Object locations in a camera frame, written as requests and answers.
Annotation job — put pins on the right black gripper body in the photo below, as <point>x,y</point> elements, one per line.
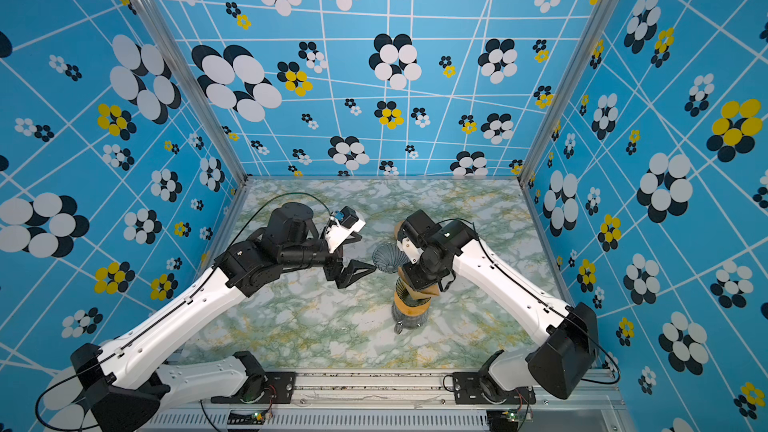
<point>422,274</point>

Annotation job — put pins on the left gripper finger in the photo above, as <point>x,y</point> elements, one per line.
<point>354,271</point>
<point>337,275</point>

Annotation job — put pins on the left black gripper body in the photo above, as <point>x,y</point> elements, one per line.
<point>313,253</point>

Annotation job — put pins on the grey glass dripper cone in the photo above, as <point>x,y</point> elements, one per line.
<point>388,258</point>

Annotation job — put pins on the grey ribbed glass carafe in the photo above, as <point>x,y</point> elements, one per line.
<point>405,322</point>

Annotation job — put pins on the wooden ring dripper holder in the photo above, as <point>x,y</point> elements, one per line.
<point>412,311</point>

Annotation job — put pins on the green glass dripper cone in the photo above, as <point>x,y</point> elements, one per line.
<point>410,297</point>

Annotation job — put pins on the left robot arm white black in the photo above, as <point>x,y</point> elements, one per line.
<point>127,381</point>

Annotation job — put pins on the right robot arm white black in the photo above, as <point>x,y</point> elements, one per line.
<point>565,337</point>

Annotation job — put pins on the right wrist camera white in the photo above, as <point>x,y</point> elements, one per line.
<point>409,249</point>

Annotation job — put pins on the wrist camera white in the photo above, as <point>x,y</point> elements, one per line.
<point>409,249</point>
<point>342,225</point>

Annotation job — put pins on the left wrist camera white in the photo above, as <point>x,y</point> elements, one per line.
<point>342,225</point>

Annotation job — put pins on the aluminium front rail frame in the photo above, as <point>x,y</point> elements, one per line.
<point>404,400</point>

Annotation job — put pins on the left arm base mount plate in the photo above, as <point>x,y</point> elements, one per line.
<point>272,387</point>

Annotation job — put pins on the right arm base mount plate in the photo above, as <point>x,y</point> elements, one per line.
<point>474,388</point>

